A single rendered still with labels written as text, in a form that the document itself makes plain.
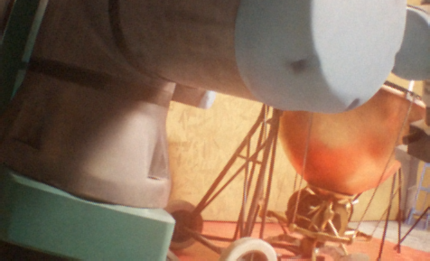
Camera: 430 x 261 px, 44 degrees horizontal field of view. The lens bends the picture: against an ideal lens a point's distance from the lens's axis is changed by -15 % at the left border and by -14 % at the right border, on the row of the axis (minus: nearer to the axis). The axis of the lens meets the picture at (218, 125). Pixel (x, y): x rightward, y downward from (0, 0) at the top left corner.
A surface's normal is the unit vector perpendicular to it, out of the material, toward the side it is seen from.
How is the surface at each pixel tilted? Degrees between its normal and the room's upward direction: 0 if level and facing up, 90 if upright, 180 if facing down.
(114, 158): 70
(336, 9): 95
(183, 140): 90
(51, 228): 90
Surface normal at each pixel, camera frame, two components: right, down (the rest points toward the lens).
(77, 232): 0.40, 0.11
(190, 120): 0.78, 0.22
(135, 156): 0.76, -0.14
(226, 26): -0.69, 0.33
